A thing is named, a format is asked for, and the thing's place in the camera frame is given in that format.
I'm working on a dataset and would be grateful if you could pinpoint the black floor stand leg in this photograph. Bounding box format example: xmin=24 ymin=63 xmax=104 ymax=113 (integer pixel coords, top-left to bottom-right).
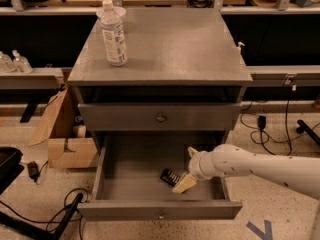
xmin=0 ymin=193 xmax=84 ymax=240

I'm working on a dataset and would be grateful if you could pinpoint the black power adapter left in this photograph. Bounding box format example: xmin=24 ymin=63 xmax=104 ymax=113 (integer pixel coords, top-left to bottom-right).
xmin=27 ymin=161 xmax=39 ymax=181

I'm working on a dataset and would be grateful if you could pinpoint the small white pump bottle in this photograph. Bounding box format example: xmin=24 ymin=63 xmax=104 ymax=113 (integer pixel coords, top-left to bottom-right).
xmin=237 ymin=41 xmax=245 ymax=54

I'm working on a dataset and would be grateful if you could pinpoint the black floor cable left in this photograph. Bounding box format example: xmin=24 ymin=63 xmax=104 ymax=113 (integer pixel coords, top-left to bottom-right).
xmin=0 ymin=187 xmax=90 ymax=240

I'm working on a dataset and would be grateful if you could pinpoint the black chair base leg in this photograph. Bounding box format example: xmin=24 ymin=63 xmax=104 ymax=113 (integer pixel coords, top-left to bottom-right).
xmin=296 ymin=119 xmax=320 ymax=146

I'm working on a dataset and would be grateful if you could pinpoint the brown cardboard box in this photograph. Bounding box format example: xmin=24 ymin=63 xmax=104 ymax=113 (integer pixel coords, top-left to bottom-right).
xmin=28 ymin=89 xmax=98 ymax=169

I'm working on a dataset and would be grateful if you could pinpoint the grey wooden drawer cabinet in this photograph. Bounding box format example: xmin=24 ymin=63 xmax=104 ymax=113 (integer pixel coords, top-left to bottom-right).
xmin=67 ymin=7 xmax=254 ymax=222

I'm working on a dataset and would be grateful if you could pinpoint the clear sanitizer pump bottle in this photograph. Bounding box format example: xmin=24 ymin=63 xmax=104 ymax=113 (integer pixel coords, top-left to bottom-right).
xmin=12 ymin=50 xmax=33 ymax=74

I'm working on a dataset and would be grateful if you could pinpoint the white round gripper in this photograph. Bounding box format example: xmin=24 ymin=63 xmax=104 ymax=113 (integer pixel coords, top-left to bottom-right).
xmin=173 ymin=147 xmax=216 ymax=194

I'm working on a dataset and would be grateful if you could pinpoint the black bin at left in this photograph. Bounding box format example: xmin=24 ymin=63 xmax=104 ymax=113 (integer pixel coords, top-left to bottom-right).
xmin=0 ymin=147 xmax=24 ymax=195

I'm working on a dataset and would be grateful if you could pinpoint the black power adapter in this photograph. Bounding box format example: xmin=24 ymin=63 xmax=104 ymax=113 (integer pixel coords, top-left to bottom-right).
xmin=257 ymin=115 xmax=266 ymax=130
xmin=27 ymin=161 xmax=39 ymax=181

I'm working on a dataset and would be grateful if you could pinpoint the open grey middle drawer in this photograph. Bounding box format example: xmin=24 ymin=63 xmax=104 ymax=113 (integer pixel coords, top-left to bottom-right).
xmin=78 ymin=133 xmax=242 ymax=221

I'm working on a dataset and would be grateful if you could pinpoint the dark rxbar chocolate bar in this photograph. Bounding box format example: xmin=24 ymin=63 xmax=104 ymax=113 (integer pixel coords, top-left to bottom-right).
xmin=160 ymin=168 xmax=180 ymax=187

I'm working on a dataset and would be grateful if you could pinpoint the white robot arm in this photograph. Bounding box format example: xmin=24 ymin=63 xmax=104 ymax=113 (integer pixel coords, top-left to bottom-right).
xmin=173 ymin=144 xmax=320 ymax=200

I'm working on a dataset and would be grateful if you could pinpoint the black power adapter right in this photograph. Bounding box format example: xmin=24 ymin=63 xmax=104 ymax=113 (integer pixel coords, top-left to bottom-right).
xmin=257 ymin=115 xmax=266 ymax=130

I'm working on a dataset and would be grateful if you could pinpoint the black floor cable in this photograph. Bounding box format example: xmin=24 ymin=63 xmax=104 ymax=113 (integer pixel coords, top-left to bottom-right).
xmin=239 ymin=83 xmax=320 ymax=157
xmin=0 ymin=187 xmax=90 ymax=240

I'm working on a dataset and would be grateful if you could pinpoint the black floor cable right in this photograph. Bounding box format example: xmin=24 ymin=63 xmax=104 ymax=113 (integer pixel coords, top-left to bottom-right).
xmin=239 ymin=83 xmax=320 ymax=157

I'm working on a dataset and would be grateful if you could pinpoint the closed grey top drawer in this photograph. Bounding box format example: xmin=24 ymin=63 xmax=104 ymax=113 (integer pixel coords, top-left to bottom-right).
xmin=78 ymin=104 xmax=240 ymax=131

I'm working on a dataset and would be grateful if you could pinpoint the clear plastic water bottle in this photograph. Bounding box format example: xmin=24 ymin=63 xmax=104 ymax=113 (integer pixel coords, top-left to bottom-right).
xmin=97 ymin=0 xmax=128 ymax=66

